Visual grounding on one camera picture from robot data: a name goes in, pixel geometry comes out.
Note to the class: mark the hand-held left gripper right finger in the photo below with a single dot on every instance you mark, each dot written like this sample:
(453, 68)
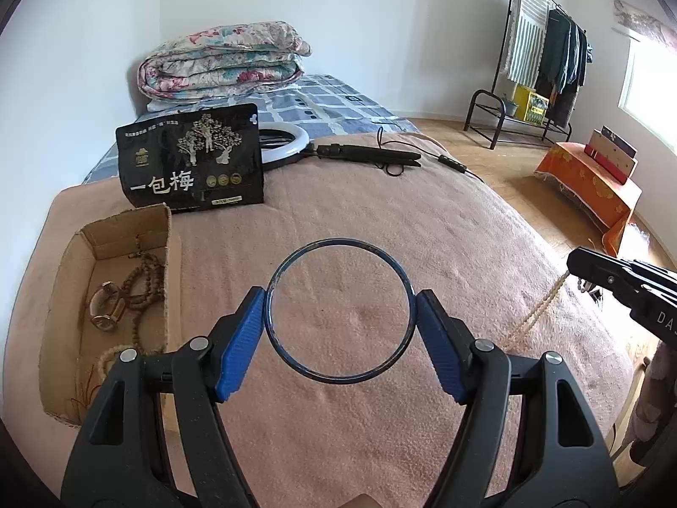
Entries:
(441, 349)

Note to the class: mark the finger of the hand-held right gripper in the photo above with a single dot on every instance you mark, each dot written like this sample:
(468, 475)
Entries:
(588, 284)
(597, 270)

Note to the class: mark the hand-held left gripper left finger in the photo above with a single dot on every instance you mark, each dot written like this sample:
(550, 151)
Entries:
(240, 344)

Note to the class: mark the dark blue bangle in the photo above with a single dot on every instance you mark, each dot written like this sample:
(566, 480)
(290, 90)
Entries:
(338, 243)

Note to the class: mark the cardboard box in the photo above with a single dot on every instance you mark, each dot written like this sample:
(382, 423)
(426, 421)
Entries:
(66, 301)

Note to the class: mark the person's right forearm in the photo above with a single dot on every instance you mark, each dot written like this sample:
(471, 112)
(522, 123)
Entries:
(656, 407)

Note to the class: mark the orange cloth covered table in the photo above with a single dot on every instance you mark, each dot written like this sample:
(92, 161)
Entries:
(587, 190)

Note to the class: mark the red flat box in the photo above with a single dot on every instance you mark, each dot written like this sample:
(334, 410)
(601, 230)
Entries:
(603, 166)

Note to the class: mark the tan flat box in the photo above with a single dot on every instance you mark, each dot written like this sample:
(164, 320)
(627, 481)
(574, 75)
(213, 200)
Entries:
(608, 156)

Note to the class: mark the dark blue flat box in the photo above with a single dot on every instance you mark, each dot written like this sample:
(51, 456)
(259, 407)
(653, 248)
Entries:
(621, 140)

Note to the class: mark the yellow plastic crate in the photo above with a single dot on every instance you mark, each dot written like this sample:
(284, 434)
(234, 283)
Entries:
(529, 103)

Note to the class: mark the black snack bag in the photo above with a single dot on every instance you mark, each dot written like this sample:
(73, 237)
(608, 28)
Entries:
(158, 169)

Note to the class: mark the bright window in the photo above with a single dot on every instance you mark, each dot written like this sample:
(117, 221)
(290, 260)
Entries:
(650, 79)

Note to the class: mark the black folded tripod stand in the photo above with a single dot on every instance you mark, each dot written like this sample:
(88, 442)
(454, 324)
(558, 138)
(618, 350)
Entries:
(370, 154)

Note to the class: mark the black metal clothes rack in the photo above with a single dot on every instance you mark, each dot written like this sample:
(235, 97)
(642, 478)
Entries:
(478, 98)

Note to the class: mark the blue hanging garment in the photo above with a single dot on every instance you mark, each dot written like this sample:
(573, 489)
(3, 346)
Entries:
(576, 53)

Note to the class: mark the dark green hanging jacket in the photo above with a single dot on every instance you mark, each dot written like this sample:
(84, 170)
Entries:
(552, 53)

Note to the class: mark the white pillow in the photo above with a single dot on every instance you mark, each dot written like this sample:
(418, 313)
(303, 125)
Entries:
(158, 106)

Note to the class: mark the striped hanging cloth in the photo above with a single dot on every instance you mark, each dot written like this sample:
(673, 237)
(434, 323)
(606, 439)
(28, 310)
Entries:
(526, 26)

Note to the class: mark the floral window valance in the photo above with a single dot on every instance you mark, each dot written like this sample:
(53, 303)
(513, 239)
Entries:
(640, 18)

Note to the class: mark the blue checked bedsheet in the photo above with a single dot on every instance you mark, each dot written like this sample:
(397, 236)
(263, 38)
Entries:
(338, 100)

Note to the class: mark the folded floral quilt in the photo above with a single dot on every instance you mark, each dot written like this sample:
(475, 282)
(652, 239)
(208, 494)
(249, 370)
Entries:
(211, 58)

